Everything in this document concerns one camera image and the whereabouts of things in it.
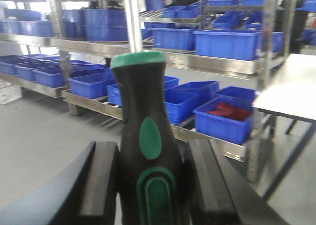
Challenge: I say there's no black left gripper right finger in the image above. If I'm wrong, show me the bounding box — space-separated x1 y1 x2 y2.
185 139 287 225

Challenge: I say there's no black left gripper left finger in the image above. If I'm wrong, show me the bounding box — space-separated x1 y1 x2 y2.
0 141 119 225

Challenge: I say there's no cross screwdriver black green handle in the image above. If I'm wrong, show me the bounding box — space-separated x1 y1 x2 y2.
110 0 193 225

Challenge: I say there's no blue bin with red items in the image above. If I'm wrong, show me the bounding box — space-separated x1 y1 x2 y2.
194 97 253 145

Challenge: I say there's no white table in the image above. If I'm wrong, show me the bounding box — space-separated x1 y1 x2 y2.
253 54 316 200

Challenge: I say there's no metal shelving rack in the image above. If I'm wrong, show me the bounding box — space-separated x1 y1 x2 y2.
0 0 316 183

